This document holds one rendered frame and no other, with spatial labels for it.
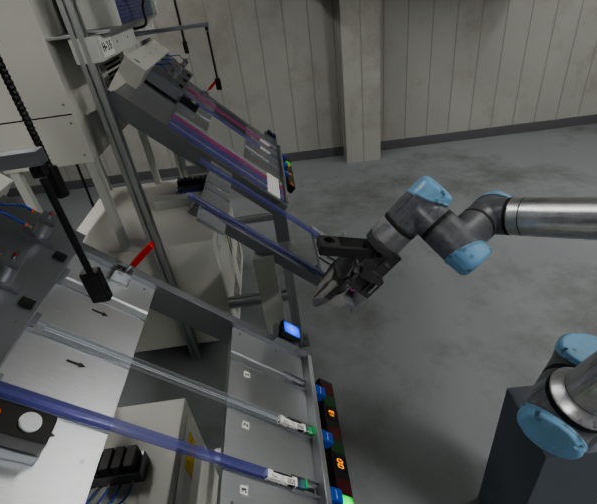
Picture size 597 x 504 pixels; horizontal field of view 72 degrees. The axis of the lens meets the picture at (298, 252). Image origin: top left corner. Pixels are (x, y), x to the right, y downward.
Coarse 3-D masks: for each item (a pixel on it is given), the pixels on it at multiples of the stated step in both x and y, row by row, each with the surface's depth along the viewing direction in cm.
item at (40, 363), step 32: (64, 288) 68; (128, 288) 77; (64, 320) 64; (96, 320) 67; (128, 320) 72; (32, 352) 57; (64, 352) 60; (128, 352) 67; (32, 384) 54; (64, 384) 57; (96, 384) 60; (64, 448) 51; (96, 448) 53; (0, 480) 45; (32, 480) 47; (64, 480) 49
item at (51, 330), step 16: (64, 336) 60; (80, 336) 62; (96, 352) 63; (112, 352) 64; (144, 368) 66; (160, 368) 67; (176, 384) 68; (192, 384) 69; (224, 400) 72; (240, 400) 73; (272, 416) 76; (304, 432) 79
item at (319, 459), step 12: (312, 372) 91; (312, 384) 88; (312, 396) 86; (312, 408) 84; (312, 420) 82; (312, 444) 78; (324, 456) 75; (324, 468) 73; (324, 480) 71; (324, 492) 70
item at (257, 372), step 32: (256, 352) 87; (256, 384) 81; (288, 384) 86; (224, 416) 71; (256, 416) 75; (288, 416) 80; (224, 448) 66; (256, 448) 70; (288, 448) 74; (224, 480) 62; (256, 480) 65
